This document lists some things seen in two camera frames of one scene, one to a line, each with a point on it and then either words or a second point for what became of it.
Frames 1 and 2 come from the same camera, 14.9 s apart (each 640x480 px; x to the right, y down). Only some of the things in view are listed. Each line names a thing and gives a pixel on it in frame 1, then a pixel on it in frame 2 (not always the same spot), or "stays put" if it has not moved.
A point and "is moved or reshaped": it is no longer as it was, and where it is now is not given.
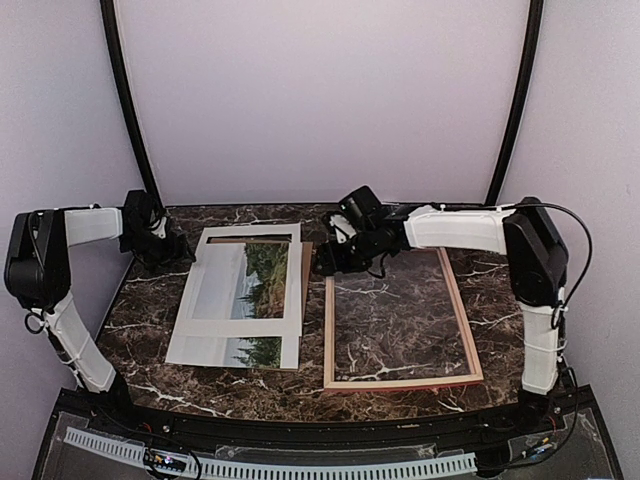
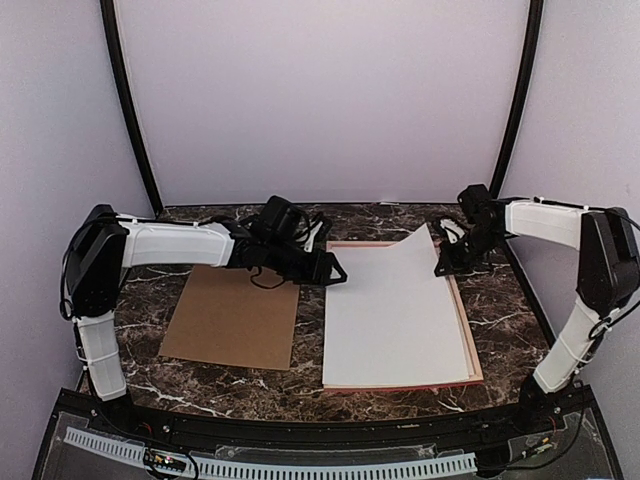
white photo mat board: x=203 y=341 to x=393 y=320
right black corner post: x=530 y=53 stays put
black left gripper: x=176 y=251 to x=313 y=275
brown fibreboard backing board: x=307 y=249 is moved or reshaped
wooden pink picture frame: x=330 y=383 stays put
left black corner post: x=128 y=104 stays put
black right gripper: x=333 y=261 to x=452 y=264
